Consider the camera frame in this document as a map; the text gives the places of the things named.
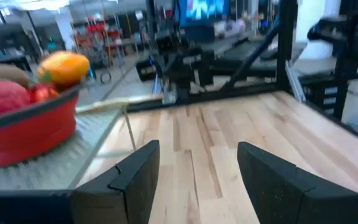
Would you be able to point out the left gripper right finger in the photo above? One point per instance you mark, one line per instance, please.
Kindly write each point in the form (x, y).
(275, 189)

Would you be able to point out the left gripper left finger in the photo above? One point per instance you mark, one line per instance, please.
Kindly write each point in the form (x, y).
(129, 193)

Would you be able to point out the red collapsible colander bowl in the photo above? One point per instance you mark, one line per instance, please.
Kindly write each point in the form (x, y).
(26, 137)

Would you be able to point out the red strawberry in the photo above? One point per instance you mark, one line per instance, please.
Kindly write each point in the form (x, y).
(42, 92)

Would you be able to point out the yellow bread roll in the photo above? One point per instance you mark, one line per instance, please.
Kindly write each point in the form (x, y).
(64, 67)

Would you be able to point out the brown kiwi fruit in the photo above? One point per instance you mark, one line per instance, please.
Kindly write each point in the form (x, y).
(3, 73)

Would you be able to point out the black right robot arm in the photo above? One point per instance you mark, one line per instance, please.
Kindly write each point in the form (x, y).
(185, 62)

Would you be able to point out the green perforated metal riser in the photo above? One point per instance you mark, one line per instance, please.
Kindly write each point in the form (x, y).
(57, 155)

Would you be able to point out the shelf with red bins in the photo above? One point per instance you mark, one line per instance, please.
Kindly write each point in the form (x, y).
(99, 37)

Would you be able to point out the bright display screen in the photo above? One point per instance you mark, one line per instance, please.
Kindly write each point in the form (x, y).
(204, 11)

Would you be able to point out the silver mounting bracket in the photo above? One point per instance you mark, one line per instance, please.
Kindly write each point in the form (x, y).
(169, 95)

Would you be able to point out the black aluminium table frame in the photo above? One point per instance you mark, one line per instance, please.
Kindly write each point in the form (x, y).
(259, 84)

